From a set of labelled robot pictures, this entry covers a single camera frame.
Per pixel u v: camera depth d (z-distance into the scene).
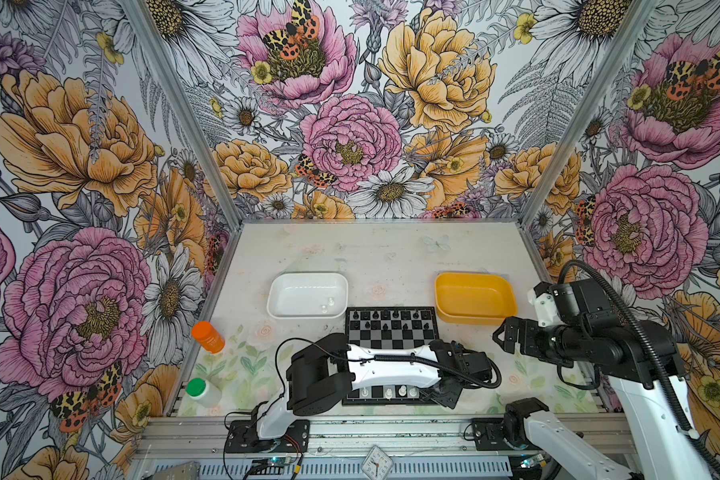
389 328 0.92
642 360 0.37
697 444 0.35
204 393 0.73
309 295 1.02
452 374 0.53
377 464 0.69
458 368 0.57
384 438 0.76
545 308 0.57
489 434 0.74
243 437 0.73
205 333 0.81
